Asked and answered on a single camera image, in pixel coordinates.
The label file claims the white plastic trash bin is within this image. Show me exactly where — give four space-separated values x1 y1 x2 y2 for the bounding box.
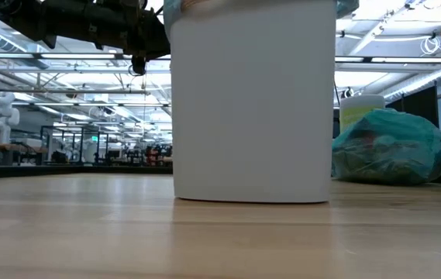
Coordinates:
169 0 337 205

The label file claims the long ceiling light bar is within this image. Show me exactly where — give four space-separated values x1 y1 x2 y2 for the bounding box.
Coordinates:
0 52 441 65

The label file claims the distant wooden table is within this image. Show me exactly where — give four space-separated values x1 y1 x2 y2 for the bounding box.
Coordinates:
0 142 49 167

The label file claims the green wipes canister white lid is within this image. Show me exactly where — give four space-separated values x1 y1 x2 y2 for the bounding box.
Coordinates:
339 94 387 135

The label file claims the black partition panel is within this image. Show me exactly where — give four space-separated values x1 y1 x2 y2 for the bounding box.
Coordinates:
385 85 440 129

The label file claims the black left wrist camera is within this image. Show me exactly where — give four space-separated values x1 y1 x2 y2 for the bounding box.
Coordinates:
130 55 148 77

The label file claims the black aluminium table frame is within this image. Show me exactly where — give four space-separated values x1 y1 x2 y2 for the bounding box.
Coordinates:
0 165 441 186

